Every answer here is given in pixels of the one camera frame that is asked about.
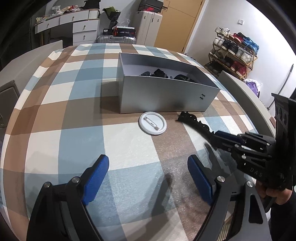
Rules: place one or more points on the white round badge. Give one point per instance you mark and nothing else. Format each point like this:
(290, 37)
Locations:
(152, 123)

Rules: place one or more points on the wooden door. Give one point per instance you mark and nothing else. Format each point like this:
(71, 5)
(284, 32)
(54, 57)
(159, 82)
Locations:
(177, 25)

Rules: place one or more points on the white drawer desk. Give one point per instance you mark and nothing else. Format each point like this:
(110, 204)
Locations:
(83, 25)

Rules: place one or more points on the silver cardboard box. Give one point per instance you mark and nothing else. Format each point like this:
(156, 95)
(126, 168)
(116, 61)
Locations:
(138, 94)

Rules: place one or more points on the plaid bed cover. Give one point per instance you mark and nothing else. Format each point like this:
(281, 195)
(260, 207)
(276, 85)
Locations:
(67, 116)

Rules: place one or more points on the black hair accessories in box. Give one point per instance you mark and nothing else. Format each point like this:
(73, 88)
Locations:
(159, 73)

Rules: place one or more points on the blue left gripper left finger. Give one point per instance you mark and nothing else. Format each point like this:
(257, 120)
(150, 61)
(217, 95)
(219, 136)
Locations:
(93, 177)

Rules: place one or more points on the grey bedside cabinet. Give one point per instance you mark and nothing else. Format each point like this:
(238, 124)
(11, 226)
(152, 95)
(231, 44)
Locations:
(8, 97)

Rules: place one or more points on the person's right hand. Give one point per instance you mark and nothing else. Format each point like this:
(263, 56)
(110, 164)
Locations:
(281, 197)

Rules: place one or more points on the silver suitcase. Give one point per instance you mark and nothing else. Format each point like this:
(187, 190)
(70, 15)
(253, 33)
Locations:
(114, 39)

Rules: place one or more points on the black red shoe box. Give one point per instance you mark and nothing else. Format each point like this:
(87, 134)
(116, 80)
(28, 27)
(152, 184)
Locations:
(124, 31)

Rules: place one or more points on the wooden shoe rack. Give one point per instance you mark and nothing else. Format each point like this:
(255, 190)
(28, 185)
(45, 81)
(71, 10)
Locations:
(233, 53)

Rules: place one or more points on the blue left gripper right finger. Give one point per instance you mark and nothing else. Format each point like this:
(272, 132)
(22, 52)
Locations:
(202, 178)

